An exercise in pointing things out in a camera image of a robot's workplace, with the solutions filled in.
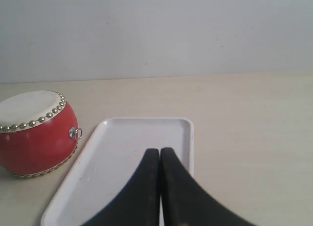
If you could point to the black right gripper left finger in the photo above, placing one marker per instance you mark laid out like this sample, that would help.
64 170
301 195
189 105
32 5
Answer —
138 203

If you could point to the small red drum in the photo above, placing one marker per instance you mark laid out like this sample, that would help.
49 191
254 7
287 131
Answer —
39 132

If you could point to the white rectangular plastic tray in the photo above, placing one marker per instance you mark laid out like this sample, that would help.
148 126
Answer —
108 160

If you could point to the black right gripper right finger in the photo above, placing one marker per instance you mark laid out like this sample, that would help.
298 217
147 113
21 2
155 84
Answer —
185 203

